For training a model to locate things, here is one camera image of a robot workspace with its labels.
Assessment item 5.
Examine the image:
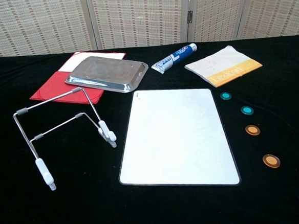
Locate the white magnetic board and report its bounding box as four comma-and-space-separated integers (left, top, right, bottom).
112, 83, 241, 193

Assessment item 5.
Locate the blue white toothpaste tube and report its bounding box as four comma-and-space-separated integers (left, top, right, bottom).
149, 42, 200, 75

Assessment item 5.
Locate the stainless steel tray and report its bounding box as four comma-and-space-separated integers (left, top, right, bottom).
62, 52, 151, 97

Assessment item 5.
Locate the white yellow Lexicon book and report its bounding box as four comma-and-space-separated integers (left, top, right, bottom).
183, 43, 265, 91

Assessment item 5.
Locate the white paper sheet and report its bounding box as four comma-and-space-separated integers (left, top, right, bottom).
57, 49, 127, 73

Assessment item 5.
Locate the red paper folder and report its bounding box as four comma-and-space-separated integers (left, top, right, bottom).
27, 48, 130, 109

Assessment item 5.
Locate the woven folding screen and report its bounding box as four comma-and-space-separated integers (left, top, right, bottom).
0, 0, 299, 58

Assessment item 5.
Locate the black tablecloth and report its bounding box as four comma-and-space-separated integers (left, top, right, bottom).
0, 34, 299, 224

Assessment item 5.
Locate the wire book stand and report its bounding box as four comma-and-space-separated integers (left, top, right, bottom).
11, 84, 121, 193

